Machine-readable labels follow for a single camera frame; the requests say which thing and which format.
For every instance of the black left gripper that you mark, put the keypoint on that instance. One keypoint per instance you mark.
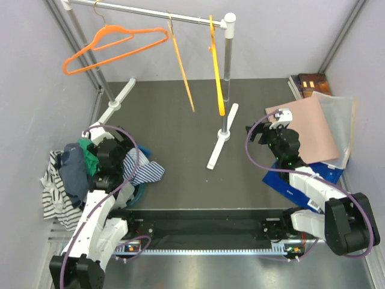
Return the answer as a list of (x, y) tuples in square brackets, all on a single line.
[(124, 147)]

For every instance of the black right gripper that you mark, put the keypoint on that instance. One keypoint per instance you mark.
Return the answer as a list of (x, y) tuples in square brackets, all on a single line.
[(263, 128)]

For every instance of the navy blue tank top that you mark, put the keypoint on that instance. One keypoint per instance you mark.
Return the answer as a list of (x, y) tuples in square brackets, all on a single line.
[(73, 172)]

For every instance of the yellow orange plastic hanger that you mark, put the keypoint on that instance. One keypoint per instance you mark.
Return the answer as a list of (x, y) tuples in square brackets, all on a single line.
[(213, 49)]

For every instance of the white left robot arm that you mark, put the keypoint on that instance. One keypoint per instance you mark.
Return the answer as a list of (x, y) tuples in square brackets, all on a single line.
[(83, 261)]

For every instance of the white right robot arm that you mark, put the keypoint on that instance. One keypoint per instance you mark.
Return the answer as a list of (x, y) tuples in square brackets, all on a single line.
[(344, 221)]

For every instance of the tan yellow velvet hanger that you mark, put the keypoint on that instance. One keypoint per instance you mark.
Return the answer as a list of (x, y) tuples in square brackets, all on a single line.
[(179, 60)]

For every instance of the green garment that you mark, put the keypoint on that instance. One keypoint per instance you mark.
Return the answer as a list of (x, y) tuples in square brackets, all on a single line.
[(91, 161)]

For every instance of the blue clipboard folder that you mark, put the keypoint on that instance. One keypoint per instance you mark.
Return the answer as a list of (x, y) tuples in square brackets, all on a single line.
[(306, 191)]

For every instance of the blue white striped shirt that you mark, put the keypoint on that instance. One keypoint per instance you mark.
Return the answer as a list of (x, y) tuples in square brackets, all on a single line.
[(146, 171)]

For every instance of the grey white garment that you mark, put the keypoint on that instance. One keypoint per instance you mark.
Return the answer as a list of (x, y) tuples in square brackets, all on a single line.
[(123, 196)]

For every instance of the blue laundry basin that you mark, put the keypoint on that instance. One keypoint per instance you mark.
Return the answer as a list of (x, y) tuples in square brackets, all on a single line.
[(137, 195)]

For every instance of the brown book stack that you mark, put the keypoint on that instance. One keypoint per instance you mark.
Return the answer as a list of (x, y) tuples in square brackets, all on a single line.
[(304, 84)]

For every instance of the translucent plastic folder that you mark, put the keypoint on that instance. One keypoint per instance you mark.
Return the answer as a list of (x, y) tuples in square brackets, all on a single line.
[(340, 114)]

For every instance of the black white striped shirt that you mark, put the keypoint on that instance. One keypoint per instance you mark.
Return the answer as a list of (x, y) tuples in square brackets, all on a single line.
[(56, 203)]

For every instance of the silver white clothes rack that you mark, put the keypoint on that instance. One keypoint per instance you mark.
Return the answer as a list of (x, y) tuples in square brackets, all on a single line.
[(227, 24)]

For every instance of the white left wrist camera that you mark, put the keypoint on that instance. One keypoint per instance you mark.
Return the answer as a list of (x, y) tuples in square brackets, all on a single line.
[(97, 135)]

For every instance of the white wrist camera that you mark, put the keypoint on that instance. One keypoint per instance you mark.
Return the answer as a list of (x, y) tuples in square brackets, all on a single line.
[(97, 135), (280, 119)]

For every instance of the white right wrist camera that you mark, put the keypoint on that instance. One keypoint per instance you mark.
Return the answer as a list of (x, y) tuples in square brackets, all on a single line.
[(280, 119)]

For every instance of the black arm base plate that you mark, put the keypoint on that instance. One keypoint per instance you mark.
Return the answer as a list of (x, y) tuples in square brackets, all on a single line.
[(180, 226)]

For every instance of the grey slotted cable duct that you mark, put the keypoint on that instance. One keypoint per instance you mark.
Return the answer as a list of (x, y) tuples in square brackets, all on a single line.
[(275, 249)]

